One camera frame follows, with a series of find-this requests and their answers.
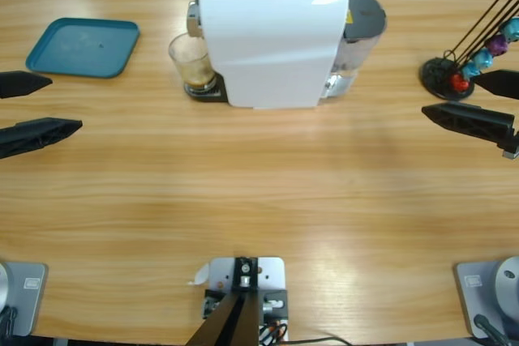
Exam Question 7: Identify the white paper tag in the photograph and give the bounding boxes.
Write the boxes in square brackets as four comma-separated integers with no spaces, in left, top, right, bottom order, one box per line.
[186,263,211,286]

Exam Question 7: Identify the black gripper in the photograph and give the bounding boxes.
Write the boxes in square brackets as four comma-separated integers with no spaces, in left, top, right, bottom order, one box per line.
[421,69,519,160]

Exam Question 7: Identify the black base cable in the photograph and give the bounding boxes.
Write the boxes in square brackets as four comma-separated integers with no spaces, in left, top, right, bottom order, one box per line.
[0,305,19,339]
[473,313,508,346]

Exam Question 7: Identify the purple coffee capsule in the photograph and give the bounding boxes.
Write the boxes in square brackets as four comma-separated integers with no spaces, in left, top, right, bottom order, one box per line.
[486,35,510,55]

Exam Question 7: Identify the teal plastic tray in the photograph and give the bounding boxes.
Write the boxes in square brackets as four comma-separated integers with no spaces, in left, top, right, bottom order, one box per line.
[24,17,141,79]

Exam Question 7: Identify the black mount cable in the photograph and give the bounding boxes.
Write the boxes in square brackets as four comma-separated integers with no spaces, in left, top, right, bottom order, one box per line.
[290,335,352,346]

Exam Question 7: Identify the clear glass cup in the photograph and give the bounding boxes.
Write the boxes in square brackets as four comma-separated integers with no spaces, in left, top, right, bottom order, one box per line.
[168,32,220,96]

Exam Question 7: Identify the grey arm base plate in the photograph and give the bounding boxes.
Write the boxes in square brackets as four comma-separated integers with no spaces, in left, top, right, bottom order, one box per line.
[0,261,49,338]
[453,255,519,339]

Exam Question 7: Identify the teal coffee capsule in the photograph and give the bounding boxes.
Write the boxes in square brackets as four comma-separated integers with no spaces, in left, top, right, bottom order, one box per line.
[473,49,495,70]
[461,62,483,82]
[501,17,519,42]

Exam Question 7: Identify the orange wires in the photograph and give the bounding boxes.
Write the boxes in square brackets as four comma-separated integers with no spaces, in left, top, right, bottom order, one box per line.
[259,319,290,343]

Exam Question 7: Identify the white mount block, dark post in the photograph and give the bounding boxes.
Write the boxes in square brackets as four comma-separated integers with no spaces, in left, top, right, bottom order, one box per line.
[187,255,291,346]

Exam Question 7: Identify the white capsule coffee machine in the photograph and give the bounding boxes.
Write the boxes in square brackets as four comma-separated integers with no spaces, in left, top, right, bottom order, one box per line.
[184,0,388,112]

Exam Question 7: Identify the red coffee capsule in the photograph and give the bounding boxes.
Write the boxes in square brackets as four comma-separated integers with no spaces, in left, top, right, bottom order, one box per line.
[451,73,471,92]

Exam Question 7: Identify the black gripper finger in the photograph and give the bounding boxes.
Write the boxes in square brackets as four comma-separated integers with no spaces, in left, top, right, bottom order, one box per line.
[0,117,84,160]
[0,70,54,100]

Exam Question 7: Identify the black capsule holder with rods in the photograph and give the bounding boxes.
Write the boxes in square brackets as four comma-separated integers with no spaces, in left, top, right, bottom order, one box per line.
[419,0,519,102]

